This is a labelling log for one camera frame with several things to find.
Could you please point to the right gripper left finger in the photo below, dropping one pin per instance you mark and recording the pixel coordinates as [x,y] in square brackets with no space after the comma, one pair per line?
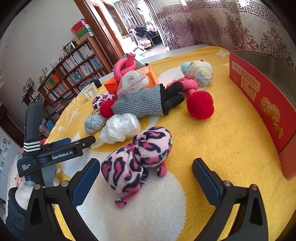
[41,222]

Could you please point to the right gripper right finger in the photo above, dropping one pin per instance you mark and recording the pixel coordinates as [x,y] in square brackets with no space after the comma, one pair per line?
[250,222]

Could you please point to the grey knit ball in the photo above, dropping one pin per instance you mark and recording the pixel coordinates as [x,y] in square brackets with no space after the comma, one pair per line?
[94,123]

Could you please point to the small leopard plush toy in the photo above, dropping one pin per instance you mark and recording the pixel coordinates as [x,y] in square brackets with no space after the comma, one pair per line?
[98,100]

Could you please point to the small red knit ball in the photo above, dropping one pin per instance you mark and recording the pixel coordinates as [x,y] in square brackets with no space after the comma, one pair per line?
[106,108]

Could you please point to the large leopard plush toy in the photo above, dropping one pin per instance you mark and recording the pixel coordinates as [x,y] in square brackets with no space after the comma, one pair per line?
[127,168]

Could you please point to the white plastic bag wad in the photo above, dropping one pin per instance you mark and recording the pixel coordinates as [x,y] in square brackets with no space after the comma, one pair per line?
[117,129]

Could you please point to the green medicine box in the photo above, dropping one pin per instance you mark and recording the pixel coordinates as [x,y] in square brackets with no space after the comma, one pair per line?
[90,91]

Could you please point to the dark orange rubber cube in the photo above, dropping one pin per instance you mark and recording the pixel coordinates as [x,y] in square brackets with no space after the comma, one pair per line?
[111,86]

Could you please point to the clear zip bag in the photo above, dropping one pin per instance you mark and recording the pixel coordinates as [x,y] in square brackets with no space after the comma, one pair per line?
[132,82]

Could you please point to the pink foam knot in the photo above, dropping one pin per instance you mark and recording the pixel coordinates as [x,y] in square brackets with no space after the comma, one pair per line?
[189,85]
[130,64]

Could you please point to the grey black knit glove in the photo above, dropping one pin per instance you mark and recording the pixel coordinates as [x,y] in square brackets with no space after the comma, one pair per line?
[156,101]

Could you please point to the pastel socks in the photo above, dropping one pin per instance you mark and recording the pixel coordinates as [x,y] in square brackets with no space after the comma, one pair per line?
[199,70]

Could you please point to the light orange rubber cube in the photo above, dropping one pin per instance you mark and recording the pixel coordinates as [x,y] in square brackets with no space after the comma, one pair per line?
[148,71]

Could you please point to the left hand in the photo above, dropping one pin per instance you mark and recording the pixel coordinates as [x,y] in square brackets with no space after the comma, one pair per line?
[23,194]

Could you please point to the yellow white blanket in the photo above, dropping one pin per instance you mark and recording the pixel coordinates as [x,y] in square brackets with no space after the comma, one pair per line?
[234,142]

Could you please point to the wooden bookshelf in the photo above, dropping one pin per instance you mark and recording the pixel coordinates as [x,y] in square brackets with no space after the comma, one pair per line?
[86,62]

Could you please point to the red biscuit tin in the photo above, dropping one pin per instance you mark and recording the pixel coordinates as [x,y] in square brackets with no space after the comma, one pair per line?
[270,87]

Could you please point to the stacked gift boxes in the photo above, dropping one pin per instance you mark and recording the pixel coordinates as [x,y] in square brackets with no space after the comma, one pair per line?
[82,31]

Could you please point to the patterned lace curtain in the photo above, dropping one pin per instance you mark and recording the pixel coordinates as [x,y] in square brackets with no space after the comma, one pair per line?
[233,25]

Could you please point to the wooden door frame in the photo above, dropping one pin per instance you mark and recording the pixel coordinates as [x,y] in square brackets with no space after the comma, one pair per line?
[97,15]

